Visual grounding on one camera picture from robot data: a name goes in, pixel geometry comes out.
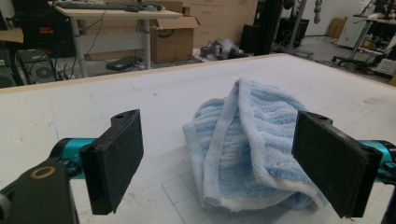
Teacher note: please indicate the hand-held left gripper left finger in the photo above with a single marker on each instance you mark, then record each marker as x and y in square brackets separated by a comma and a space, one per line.
[112, 161]

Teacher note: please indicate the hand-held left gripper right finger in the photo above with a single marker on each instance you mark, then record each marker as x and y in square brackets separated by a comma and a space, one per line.
[333, 161]

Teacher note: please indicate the light blue striped towel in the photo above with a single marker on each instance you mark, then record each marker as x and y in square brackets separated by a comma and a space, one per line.
[249, 140]

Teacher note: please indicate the white foam mat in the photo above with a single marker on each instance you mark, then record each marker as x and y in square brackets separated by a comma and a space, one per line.
[155, 102]

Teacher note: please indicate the light wooden table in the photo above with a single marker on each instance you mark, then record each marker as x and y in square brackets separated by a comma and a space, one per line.
[93, 78]

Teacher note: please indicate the flat black device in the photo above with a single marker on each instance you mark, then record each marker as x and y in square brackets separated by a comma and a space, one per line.
[121, 63]

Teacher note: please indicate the black computer tower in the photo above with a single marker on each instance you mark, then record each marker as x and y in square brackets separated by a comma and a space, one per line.
[6, 74]
[37, 68]

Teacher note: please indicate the desk on metal stand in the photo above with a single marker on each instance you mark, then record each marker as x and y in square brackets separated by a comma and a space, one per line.
[362, 37]

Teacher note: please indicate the open cardboard box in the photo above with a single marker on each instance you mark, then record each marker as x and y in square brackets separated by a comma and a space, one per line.
[171, 43]

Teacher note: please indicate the small cardboard box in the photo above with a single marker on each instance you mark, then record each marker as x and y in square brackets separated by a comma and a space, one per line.
[336, 28]

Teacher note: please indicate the black box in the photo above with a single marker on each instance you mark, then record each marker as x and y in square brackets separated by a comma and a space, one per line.
[292, 31]

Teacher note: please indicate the black case with red label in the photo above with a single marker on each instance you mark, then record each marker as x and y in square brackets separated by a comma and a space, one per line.
[46, 31]

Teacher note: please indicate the white-legged desk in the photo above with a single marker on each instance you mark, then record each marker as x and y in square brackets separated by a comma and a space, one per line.
[118, 14]

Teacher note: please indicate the grey headset device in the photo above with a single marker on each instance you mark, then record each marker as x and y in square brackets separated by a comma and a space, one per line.
[224, 46]

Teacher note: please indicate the black keyboard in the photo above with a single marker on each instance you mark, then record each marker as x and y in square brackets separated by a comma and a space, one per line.
[81, 5]

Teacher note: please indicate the cardboard flap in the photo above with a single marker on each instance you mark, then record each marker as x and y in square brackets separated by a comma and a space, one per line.
[11, 34]

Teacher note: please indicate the black frame post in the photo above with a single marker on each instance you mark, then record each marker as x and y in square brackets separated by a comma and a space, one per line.
[267, 28]

